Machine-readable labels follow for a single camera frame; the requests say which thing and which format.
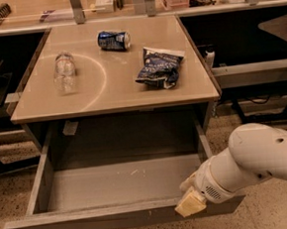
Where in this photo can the white tissue box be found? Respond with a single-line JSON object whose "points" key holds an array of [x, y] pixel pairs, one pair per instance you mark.
{"points": [[106, 6]]}

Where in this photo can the blue chip bag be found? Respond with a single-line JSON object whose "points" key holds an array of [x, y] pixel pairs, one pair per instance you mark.
{"points": [[160, 67]]}

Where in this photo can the blue soda can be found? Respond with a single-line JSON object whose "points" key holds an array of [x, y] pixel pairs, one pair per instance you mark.
{"points": [[114, 41]]}

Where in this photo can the grey drawer cabinet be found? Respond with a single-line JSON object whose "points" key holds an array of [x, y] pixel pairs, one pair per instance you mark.
{"points": [[105, 80]]}

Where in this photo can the clear plastic water bottle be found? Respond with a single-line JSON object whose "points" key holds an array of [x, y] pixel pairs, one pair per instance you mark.
{"points": [[64, 73]]}

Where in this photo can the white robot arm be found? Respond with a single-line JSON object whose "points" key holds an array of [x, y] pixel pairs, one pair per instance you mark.
{"points": [[255, 153]]}

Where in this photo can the grey top drawer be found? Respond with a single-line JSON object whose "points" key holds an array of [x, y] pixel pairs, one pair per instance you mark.
{"points": [[114, 172]]}

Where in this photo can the black desk leg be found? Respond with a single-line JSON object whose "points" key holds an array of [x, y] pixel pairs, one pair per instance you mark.
{"points": [[238, 109]]}

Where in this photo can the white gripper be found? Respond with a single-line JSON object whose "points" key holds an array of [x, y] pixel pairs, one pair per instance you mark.
{"points": [[205, 184]]}

